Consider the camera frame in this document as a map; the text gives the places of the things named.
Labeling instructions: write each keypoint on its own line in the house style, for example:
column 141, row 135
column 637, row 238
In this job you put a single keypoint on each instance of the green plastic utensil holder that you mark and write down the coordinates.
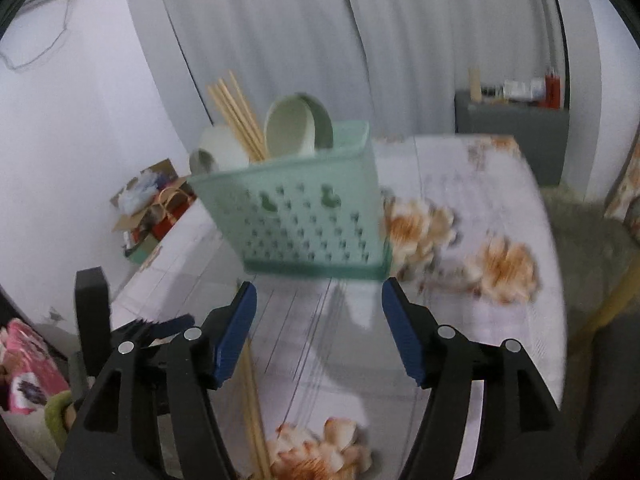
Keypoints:
column 300, row 220

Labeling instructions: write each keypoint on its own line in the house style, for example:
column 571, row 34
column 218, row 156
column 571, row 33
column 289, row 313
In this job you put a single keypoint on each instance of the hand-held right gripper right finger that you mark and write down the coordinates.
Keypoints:
column 402, row 335

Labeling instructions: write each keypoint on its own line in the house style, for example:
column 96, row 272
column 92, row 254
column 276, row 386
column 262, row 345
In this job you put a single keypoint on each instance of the wooden chair leg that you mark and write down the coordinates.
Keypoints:
column 610, row 305

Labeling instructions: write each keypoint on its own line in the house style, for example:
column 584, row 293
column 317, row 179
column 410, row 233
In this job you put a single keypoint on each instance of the white curtain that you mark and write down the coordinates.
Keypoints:
column 400, row 35

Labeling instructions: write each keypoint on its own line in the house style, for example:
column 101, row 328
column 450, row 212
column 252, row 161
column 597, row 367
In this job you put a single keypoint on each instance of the crumpled plastic bags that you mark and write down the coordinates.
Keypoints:
column 137, row 192

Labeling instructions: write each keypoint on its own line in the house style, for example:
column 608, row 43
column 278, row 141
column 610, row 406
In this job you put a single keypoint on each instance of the pile of wooden chopsticks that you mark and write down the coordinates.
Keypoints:
column 240, row 120

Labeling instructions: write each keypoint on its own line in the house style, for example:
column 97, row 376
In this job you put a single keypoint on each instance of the pink printed blanket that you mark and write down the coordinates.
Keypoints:
column 30, row 360

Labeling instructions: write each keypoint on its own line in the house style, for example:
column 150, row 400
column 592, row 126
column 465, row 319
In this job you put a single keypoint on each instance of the white carton box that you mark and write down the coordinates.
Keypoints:
column 520, row 90

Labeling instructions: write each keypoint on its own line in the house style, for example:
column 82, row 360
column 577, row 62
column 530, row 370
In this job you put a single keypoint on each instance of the small green box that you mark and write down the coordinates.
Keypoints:
column 142, row 252

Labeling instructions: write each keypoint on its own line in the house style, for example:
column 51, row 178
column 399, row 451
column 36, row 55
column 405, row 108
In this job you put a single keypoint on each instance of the red gift bag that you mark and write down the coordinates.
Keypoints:
column 165, row 230

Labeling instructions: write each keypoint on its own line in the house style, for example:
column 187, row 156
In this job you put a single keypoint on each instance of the single bamboo chopstick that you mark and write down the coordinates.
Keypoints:
column 260, row 410
column 248, row 410

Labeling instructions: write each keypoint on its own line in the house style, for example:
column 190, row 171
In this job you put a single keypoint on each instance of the open cardboard box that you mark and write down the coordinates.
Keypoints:
column 165, row 167

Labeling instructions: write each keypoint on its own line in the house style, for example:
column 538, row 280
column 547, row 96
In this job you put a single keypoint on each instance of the red bottle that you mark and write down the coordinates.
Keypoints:
column 552, row 90

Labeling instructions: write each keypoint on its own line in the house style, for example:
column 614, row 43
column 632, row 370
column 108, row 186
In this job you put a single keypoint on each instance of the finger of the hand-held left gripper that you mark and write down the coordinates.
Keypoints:
column 160, row 327

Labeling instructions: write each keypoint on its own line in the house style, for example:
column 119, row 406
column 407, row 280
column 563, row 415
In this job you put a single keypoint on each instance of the grey cabinet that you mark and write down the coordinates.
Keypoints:
column 510, row 135

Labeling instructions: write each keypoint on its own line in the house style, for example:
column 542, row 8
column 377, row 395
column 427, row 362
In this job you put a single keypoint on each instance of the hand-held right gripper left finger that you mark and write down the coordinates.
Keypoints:
column 235, row 335

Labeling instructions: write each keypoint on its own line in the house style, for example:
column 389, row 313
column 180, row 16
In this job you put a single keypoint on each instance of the black mug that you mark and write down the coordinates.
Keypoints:
column 492, row 91

